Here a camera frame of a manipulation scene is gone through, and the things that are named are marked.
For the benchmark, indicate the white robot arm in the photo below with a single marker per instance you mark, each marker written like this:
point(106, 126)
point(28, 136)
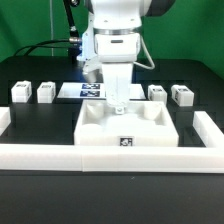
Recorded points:
point(112, 42)

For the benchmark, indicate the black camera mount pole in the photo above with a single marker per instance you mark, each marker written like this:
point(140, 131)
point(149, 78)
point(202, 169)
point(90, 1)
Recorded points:
point(74, 39)

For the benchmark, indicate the white square table top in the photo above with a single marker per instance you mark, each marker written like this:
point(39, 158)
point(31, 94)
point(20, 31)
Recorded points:
point(144, 123)

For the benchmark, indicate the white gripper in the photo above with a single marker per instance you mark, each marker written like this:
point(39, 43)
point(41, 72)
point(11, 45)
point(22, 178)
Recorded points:
point(117, 79)

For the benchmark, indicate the white U-shaped obstacle fence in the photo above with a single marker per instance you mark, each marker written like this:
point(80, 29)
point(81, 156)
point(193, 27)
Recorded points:
point(33, 143)

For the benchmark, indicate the white base tag plate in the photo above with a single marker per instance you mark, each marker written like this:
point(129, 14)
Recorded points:
point(73, 90)

